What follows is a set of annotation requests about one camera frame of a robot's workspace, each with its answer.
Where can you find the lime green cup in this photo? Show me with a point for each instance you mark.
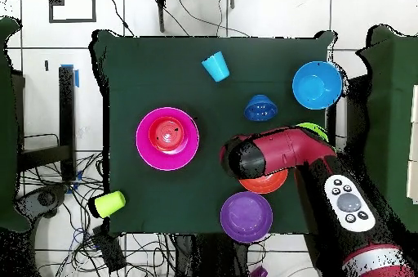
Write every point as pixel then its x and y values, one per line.
pixel 109 204

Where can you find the purple bowl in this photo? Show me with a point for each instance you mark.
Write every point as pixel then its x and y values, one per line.
pixel 246 216

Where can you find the small dark blue bowl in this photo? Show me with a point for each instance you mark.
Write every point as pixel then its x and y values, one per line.
pixel 261 108

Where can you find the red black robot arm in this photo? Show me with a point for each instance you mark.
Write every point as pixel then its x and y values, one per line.
pixel 277 152

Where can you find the black tripod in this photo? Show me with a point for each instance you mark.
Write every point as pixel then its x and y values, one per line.
pixel 161 2

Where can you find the large orange bowl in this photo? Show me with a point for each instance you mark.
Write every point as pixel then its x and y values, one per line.
pixel 264 184

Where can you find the light blue bowl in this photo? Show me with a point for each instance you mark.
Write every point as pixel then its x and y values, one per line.
pixel 316 85

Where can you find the pink bowl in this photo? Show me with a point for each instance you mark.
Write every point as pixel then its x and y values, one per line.
pixel 147 152

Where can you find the black metal frame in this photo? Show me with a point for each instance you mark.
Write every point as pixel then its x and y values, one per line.
pixel 67 126

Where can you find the purple cup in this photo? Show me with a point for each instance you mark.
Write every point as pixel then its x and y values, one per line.
pixel 259 272

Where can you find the black grey floor device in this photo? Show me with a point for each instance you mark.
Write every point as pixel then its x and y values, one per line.
pixel 45 198

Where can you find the lime green bowl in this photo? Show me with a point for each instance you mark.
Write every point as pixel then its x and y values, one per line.
pixel 313 127

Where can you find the small orange bowl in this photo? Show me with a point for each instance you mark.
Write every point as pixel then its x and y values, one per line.
pixel 166 133

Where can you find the black power strip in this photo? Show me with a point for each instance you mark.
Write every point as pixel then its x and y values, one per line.
pixel 109 251

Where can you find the green cloth side table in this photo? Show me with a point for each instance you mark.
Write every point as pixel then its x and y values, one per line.
pixel 392 126
pixel 6 126

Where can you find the dark green table cloth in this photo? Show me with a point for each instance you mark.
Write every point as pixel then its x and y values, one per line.
pixel 163 77

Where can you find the light blue cup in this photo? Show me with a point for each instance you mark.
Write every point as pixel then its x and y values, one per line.
pixel 216 67

